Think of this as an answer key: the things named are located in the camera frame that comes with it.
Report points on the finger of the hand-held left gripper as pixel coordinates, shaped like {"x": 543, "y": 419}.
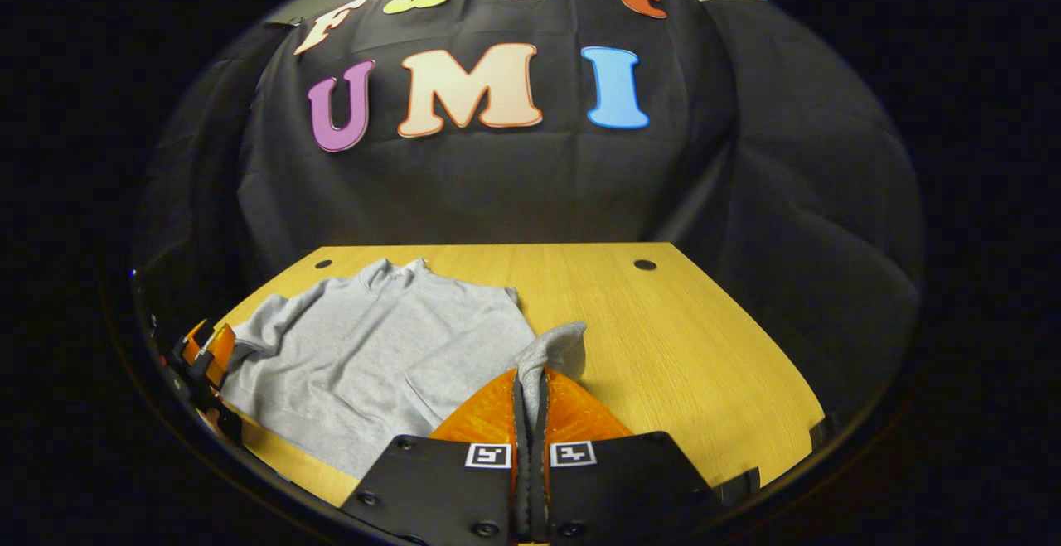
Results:
{"x": 220, "y": 355}
{"x": 193, "y": 343}

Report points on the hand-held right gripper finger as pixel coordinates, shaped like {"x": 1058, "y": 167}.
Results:
{"x": 539, "y": 488}
{"x": 520, "y": 488}

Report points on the grey sweatshirt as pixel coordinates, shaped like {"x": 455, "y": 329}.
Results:
{"x": 373, "y": 347}

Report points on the black backdrop cloth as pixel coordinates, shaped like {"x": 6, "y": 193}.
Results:
{"x": 497, "y": 190}

